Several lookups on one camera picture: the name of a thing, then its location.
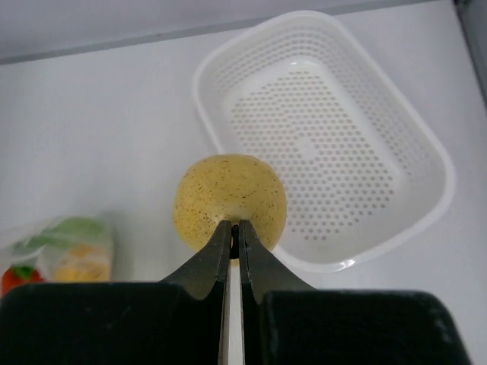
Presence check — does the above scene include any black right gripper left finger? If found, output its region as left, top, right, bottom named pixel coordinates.
left=1, top=221, right=232, bottom=364

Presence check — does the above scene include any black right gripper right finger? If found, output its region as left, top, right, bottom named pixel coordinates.
left=237, top=221, right=470, bottom=364

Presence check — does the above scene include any clear zip top bag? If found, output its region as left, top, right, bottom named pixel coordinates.
left=0, top=212, right=115, bottom=297

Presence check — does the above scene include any yellow fake pear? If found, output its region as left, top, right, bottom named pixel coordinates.
left=173, top=154, right=287, bottom=252

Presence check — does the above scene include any orange fake fruit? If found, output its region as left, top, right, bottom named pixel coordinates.
left=53, top=244, right=112, bottom=282

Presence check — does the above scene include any fake carrot with green leaves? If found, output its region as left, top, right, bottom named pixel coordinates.
left=2, top=218, right=106, bottom=296

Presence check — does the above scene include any white perforated plastic basket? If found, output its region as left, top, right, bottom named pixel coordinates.
left=193, top=11, right=456, bottom=273

